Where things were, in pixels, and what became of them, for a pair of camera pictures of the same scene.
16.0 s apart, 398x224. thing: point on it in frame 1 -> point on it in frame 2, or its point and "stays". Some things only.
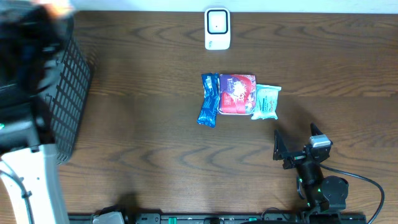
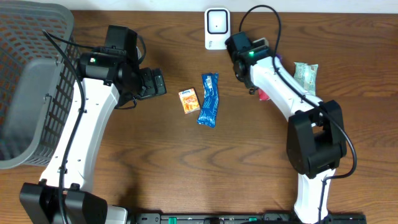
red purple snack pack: x=237 y=94 -> x=262 y=96
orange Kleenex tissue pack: x=59 y=8 -> x=189 y=100
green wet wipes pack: x=267 y=102 -> x=306 y=75
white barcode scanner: x=217 y=28 stays
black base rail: x=221 y=218 stays
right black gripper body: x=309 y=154 -> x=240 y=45
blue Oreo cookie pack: x=207 y=114 stays
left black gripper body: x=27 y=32 -> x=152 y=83
